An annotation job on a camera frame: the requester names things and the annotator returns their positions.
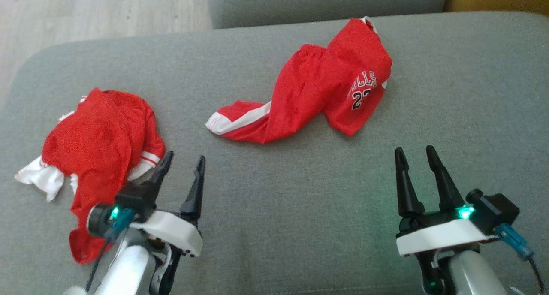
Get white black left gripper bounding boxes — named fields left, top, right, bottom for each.
left=128, top=151, right=206, bottom=258

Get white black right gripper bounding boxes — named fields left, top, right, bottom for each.
left=395, top=145, right=494, bottom=257

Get red white basketball jersey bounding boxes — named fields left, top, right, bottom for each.
left=14, top=87, right=166, bottom=265

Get red Bulls basketball shorts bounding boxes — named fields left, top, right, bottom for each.
left=205, top=16, right=393, bottom=144

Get grey fabric sofa seat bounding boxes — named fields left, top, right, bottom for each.
left=0, top=11, right=549, bottom=295

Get grey fabric sofa cushion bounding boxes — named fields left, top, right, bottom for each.
left=208, top=0, right=449, bottom=30

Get black left cable teal plug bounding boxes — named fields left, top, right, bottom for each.
left=85, top=208, right=136, bottom=293

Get black cable teal plug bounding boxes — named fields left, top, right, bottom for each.
left=85, top=208, right=136, bottom=293
left=493, top=223, right=546, bottom=295

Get black right cable teal plug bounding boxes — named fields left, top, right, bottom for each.
left=493, top=223, right=546, bottom=295

